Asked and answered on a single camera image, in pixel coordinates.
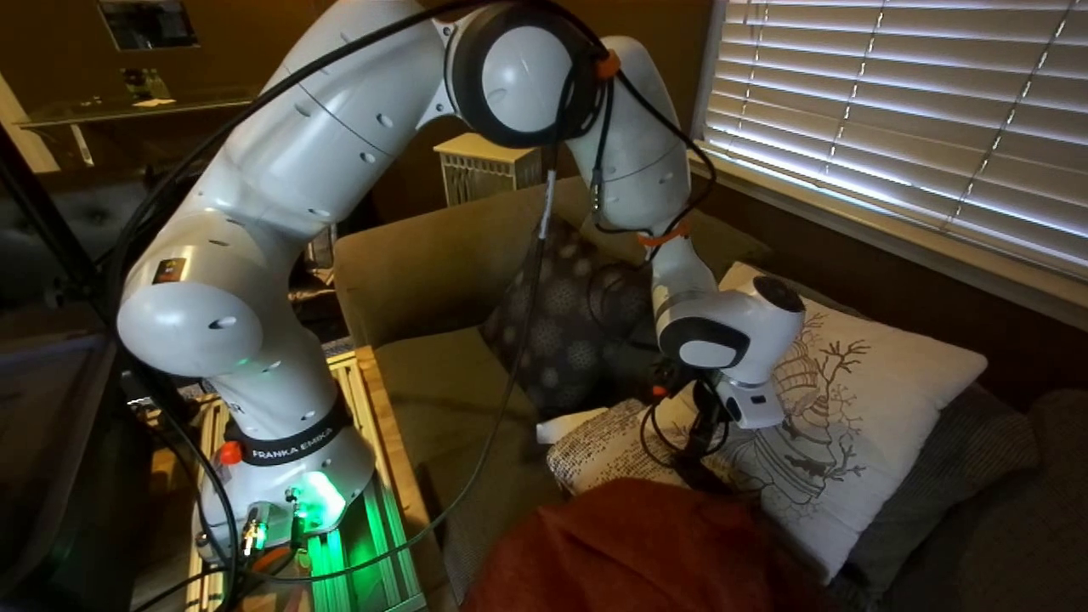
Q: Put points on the grey green sofa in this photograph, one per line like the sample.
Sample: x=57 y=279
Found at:
x=990 y=516

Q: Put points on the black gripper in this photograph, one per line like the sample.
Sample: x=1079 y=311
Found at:
x=701 y=439

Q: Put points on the dark blue floral pillow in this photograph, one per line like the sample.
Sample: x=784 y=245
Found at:
x=575 y=327

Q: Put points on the speckled black white cushion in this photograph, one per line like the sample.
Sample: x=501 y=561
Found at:
x=628 y=444

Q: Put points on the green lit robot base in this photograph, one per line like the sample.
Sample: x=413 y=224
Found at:
x=329 y=538

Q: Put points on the white pillow with tree print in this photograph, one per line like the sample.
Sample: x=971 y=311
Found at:
x=834 y=408

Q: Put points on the white wicker basket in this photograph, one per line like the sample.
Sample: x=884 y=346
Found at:
x=477 y=166

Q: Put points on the red orange blanket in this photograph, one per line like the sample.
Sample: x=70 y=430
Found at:
x=638 y=546

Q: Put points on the white window sill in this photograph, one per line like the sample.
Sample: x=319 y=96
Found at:
x=995 y=272

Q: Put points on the white window blinds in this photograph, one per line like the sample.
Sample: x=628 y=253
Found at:
x=966 y=117

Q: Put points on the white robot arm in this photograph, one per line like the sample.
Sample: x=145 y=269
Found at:
x=208 y=292

